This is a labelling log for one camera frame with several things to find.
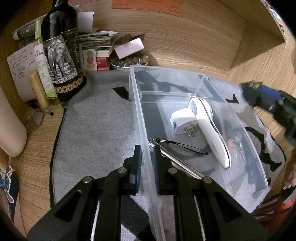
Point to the grey black patterned mat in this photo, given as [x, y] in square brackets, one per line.
[98, 132]

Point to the handwritten white paper note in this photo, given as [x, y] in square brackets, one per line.
[21, 63]

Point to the stack of magazines and books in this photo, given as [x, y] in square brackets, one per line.
[86, 40]

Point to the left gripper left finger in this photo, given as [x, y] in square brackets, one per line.
[135, 169]

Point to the orange paper note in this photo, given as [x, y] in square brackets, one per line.
[172, 7]

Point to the dark wine bottle elephant label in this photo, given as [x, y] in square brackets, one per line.
[59, 31]

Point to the silver metal flashlight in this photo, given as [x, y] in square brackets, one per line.
[177, 162]

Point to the blue cartoon sticker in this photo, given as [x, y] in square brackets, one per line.
[10, 185]

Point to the white power adapter plug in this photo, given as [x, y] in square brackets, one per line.
[184, 121]

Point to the bowl of polished stones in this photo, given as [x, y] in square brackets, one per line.
[125, 63]

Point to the beige cushioned pad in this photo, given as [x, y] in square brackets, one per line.
[13, 132]

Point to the gold lip balm tube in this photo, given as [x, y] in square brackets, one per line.
[38, 89]

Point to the white handheld magnifier device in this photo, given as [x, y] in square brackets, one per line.
[204, 115]

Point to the silver keys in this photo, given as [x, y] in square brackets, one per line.
[235, 146]

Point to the white folded card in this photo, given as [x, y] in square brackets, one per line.
[129, 48]

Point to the clear plastic storage bin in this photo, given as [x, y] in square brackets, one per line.
[156, 93]

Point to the green white tube bottle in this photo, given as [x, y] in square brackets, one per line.
[41, 62]

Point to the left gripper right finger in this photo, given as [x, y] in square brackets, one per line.
[161, 173]

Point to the traffic light picture card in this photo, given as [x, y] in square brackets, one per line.
[88, 59]

